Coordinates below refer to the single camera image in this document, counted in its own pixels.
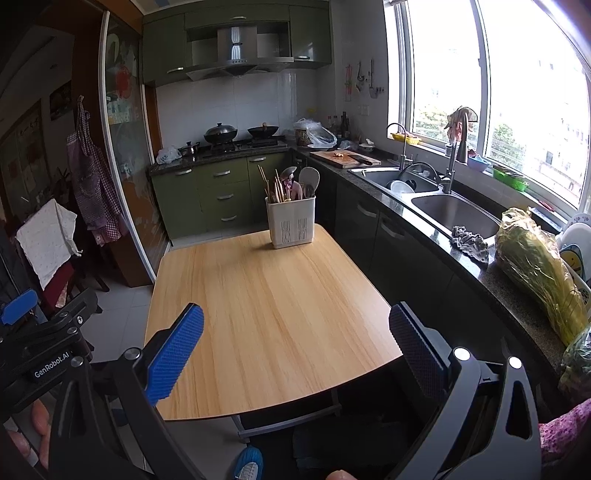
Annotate pink floral clothing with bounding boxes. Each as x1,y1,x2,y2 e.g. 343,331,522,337
539,401,591,463

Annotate wooden cutting board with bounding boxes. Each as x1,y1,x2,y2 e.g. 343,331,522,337
309,150,382,169

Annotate dark base cabinets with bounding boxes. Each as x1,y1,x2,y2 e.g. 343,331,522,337
291,157,513,356

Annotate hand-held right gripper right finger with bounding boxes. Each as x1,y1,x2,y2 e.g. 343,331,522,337
389,302,543,480

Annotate glass sliding door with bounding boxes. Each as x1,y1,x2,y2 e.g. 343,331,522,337
99,11,171,286

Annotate green base cabinet with drawers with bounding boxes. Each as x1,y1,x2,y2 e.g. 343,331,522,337
151,154,289,241

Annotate bagged leafy vegetables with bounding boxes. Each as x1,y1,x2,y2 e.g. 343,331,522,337
495,208,590,347

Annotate steel range hood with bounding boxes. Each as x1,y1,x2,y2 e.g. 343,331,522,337
185,25,295,81

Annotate grey rice paddle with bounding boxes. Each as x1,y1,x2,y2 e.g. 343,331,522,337
298,167,321,199

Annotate dark wooden chair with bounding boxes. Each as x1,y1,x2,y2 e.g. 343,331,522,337
39,251,112,321

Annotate white cloth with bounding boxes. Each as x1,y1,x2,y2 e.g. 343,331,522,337
16,198,84,291

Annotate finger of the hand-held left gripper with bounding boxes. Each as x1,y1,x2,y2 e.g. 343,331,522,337
41,294,101,340
0,289,38,326

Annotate white plastic utensil holder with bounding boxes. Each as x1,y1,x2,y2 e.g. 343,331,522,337
264,196,317,250

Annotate window with white frame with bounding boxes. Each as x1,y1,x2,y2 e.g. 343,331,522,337
385,0,591,214

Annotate dark kitchen faucet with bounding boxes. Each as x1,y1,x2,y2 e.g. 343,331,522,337
442,141,463,195

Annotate black wok with lid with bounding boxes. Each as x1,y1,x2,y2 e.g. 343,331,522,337
204,122,239,145

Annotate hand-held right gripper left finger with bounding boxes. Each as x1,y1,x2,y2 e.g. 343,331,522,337
46,302,206,480

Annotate bagged dark greens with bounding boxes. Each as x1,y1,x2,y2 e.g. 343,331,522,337
558,323,591,403

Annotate thin gooseneck faucet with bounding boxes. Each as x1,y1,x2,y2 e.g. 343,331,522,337
387,123,410,171

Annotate purple checked apron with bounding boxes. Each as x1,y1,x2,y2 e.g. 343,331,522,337
67,96,126,246

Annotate clear plastic bag with jar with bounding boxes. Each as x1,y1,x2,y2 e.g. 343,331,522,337
294,117,338,148

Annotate grey dish cloth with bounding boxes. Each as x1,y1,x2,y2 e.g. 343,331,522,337
451,225,489,265

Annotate blue shoe cover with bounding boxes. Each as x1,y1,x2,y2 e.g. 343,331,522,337
233,445,265,480

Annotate steel double sink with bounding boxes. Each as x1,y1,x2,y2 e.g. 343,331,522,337
348,166,502,241

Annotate bunch of wooden chopsticks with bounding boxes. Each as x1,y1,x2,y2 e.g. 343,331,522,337
257,164,293,204

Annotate green plastic basket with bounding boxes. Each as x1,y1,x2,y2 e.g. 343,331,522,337
492,165,530,193

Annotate dark wall picture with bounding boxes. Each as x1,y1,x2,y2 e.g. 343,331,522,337
48,82,74,122

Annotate pink cloth on faucet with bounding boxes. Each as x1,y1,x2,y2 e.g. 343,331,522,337
444,106,479,144

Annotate black gas stove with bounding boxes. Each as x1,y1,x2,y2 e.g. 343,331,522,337
202,138,288,156

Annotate white plate with yellow print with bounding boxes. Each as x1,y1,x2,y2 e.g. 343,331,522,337
556,223,591,282

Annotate green wall cabinet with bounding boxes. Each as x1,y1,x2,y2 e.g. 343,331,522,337
142,14,188,88
185,4,291,29
288,4,334,70

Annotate dark granite countertop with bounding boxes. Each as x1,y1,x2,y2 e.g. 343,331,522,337
148,141,591,384

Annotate metal table frame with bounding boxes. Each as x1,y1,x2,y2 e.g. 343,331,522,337
231,390,345,440

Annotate person's left hand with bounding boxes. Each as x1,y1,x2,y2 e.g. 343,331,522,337
4,398,52,472

